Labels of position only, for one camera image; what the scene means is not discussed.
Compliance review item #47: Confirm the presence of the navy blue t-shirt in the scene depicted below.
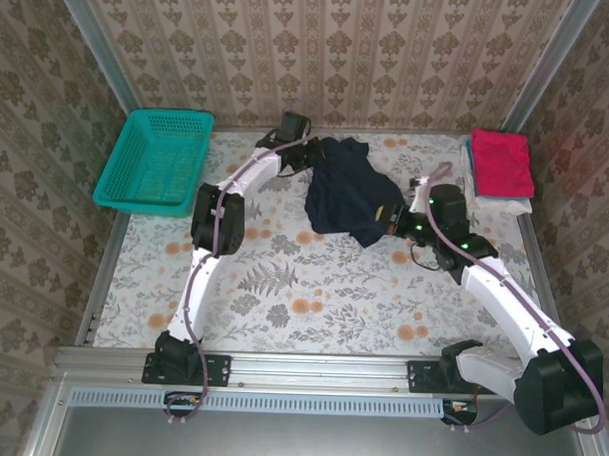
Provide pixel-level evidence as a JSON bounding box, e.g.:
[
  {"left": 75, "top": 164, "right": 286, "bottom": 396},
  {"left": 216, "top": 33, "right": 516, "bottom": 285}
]
[{"left": 303, "top": 135, "right": 407, "bottom": 251}]

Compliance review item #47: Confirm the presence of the folded white t-shirt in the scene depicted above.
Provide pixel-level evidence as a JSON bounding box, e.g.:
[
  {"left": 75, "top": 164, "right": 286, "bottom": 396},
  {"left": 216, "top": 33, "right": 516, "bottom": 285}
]
[{"left": 457, "top": 142, "right": 537, "bottom": 217}]

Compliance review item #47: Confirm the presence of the folded red t-shirt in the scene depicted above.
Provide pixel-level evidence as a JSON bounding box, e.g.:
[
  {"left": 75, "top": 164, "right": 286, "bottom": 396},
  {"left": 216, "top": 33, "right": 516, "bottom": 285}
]
[{"left": 468, "top": 128, "right": 538, "bottom": 200}]

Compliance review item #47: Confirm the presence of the floral tablecloth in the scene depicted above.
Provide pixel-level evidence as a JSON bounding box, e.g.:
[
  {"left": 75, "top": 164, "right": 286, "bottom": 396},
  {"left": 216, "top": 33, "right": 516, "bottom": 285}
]
[{"left": 92, "top": 122, "right": 547, "bottom": 362}]

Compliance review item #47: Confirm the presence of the teal plastic basket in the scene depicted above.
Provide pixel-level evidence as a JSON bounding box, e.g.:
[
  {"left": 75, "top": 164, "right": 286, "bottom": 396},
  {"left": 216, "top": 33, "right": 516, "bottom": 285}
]
[{"left": 92, "top": 107, "right": 216, "bottom": 220}]

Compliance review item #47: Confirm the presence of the grey metal panel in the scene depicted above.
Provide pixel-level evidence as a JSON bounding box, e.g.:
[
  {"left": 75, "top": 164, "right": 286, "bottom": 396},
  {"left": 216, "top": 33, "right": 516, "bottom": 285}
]
[{"left": 50, "top": 403, "right": 594, "bottom": 456}]

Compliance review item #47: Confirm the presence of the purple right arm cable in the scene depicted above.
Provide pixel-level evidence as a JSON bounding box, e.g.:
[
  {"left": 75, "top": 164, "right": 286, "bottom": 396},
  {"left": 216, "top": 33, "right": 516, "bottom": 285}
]
[{"left": 416, "top": 160, "right": 609, "bottom": 438}]

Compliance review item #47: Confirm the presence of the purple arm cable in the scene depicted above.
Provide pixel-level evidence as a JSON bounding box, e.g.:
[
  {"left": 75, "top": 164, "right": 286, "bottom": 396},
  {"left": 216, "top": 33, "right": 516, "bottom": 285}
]
[
  {"left": 416, "top": 160, "right": 609, "bottom": 438},
  {"left": 165, "top": 130, "right": 319, "bottom": 429}
]

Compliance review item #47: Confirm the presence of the thin aluminium back rail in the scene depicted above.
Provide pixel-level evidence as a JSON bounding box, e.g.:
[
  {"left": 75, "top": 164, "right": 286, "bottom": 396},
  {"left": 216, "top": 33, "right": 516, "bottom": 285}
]
[{"left": 210, "top": 120, "right": 507, "bottom": 144}]

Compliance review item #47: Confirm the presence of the aluminium side rail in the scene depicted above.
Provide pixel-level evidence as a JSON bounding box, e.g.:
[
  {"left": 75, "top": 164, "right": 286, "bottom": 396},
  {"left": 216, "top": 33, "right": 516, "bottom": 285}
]
[
  {"left": 512, "top": 212, "right": 581, "bottom": 364},
  {"left": 74, "top": 209, "right": 131, "bottom": 351}
]

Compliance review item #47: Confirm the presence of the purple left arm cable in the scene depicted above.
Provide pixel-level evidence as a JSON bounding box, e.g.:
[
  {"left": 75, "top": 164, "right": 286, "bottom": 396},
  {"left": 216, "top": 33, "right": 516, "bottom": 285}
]
[{"left": 165, "top": 130, "right": 319, "bottom": 429}]

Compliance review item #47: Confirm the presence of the long aluminium base rail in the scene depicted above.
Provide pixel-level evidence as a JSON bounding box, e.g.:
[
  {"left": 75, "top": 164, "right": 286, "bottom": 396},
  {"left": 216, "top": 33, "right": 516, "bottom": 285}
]
[{"left": 53, "top": 343, "right": 591, "bottom": 402}]

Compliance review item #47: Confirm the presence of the aluminium frame post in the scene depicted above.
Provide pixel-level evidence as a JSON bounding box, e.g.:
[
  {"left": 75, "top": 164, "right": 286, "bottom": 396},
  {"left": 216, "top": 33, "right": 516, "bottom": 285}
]
[
  {"left": 502, "top": 0, "right": 602, "bottom": 134},
  {"left": 47, "top": 0, "right": 143, "bottom": 116}
]

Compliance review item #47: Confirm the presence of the black connector with orange wires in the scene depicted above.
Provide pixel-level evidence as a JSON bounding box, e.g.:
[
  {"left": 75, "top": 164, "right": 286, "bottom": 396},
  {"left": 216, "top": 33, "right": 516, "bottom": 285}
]
[
  {"left": 163, "top": 390, "right": 206, "bottom": 419},
  {"left": 441, "top": 396, "right": 481, "bottom": 426}
]

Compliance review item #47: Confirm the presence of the slotted grey cable duct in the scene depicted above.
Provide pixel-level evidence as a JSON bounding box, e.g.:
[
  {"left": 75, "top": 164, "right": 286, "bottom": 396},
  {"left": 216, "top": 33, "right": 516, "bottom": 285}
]
[{"left": 70, "top": 385, "right": 453, "bottom": 420}]

